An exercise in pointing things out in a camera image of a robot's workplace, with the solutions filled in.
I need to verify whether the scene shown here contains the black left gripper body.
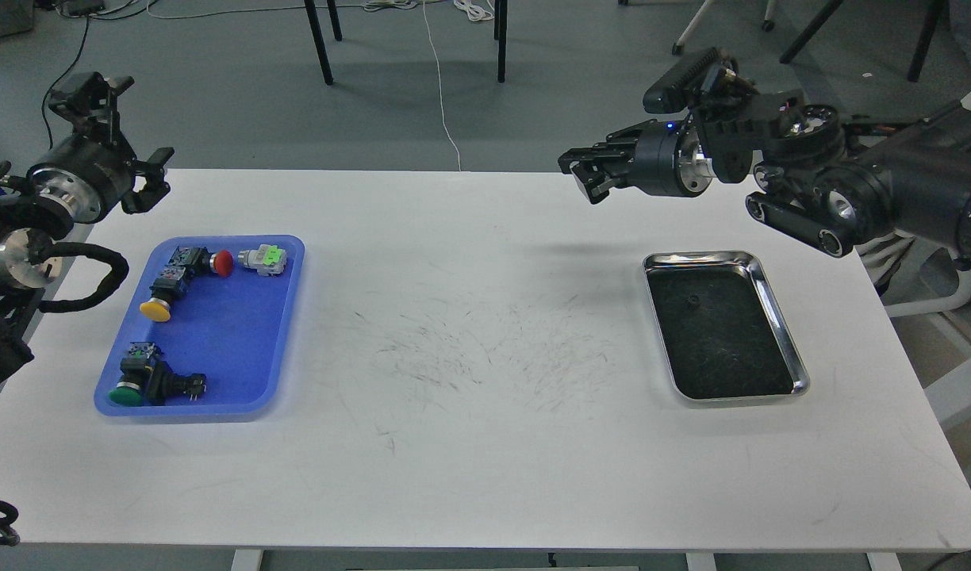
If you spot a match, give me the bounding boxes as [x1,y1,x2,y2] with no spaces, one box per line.
[26,133,136,224]

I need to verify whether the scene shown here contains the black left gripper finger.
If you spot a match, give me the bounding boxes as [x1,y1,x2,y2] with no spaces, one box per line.
[121,146,175,216]
[48,72,135,144]

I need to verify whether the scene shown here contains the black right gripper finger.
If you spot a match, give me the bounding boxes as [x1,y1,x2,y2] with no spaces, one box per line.
[573,167,631,205]
[558,135,639,177]

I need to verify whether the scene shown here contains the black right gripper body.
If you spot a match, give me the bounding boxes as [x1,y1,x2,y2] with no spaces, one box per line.
[630,121,716,197]

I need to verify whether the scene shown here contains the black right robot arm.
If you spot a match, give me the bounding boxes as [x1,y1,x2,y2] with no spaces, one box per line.
[558,90,971,264]

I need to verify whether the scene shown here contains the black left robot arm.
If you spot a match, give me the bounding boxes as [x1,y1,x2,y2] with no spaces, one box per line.
[0,72,174,386]

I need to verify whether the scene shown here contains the blue plastic tray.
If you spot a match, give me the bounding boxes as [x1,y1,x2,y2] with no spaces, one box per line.
[94,235,305,423]

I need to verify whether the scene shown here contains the black chair leg right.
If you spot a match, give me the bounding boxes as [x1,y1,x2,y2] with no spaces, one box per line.
[493,0,509,84]

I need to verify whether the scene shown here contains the black chair leg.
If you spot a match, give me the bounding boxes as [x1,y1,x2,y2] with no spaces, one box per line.
[303,0,343,86]
[493,0,509,84]

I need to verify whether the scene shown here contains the steel tray with black mat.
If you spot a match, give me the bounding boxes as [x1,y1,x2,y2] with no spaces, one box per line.
[643,251,811,405]

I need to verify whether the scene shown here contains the black chair leg left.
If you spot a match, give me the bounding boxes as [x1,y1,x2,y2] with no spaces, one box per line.
[303,0,343,86]

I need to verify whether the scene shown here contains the black floor cable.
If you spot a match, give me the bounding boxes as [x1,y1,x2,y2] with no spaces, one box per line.
[37,0,137,155]

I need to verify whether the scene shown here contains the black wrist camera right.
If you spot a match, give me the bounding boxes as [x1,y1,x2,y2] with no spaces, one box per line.
[643,48,735,115]

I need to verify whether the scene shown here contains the red push button switch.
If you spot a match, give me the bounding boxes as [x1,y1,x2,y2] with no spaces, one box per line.
[167,247,235,279]

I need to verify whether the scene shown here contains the yellow push button switch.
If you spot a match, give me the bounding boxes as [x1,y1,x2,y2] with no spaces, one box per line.
[140,265,189,323]

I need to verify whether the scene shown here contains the grey switch with green label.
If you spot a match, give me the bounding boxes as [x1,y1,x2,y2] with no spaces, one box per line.
[236,243,289,276]

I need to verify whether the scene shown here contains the white floor cable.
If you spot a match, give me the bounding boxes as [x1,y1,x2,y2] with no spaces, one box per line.
[363,0,496,173]

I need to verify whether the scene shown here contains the green push button switch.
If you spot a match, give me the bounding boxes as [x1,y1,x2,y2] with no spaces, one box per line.
[108,341,207,406]

